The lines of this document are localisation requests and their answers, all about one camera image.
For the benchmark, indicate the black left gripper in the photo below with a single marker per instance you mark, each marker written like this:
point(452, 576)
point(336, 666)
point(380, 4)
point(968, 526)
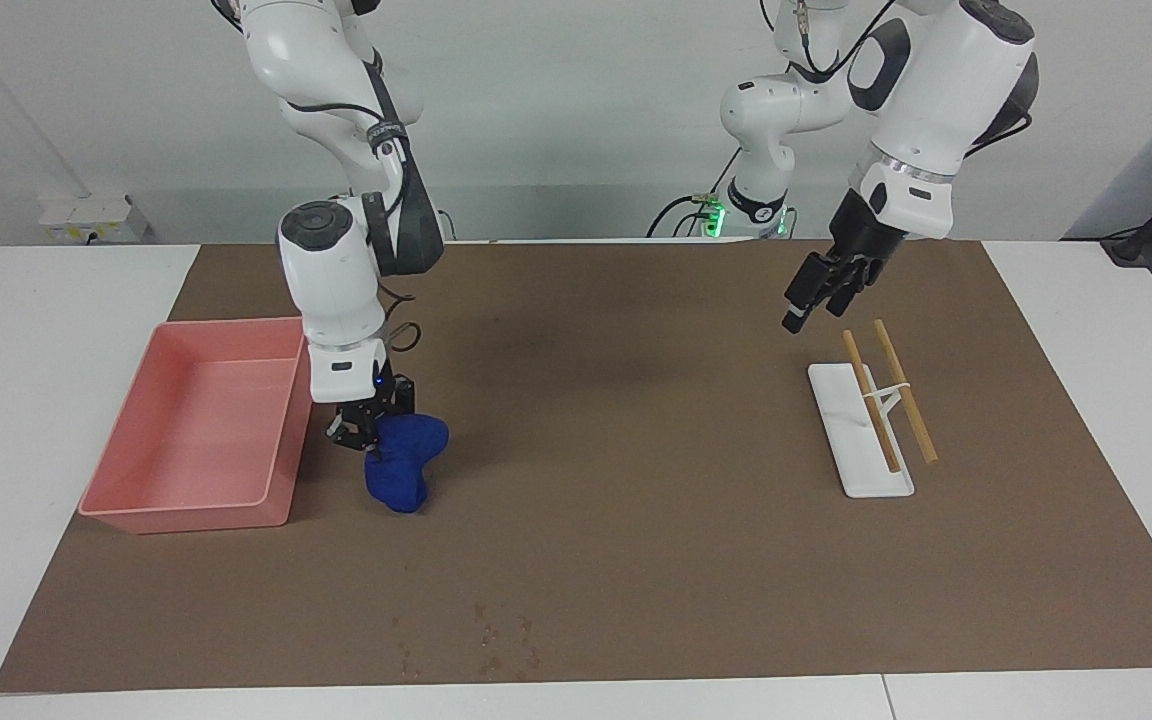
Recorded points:
point(866, 235)

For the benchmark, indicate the blue towel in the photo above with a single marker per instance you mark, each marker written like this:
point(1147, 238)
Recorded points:
point(401, 460)

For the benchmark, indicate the wooden rack rod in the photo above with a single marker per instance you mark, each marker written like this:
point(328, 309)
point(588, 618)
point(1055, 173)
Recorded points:
point(881, 420)
point(911, 400)

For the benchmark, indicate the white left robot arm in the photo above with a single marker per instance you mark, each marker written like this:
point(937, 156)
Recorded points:
point(936, 90)

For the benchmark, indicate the brown table mat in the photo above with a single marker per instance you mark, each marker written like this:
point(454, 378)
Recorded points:
point(576, 520)

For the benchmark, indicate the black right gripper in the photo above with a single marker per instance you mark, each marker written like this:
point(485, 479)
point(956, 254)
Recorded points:
point(386, 402)

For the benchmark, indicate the pink plastic bin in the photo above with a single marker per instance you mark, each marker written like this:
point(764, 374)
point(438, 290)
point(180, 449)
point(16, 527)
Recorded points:
point(186, 440)

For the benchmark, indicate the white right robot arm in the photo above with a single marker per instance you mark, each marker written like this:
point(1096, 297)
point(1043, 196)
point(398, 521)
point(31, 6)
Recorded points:
point(326, 280)

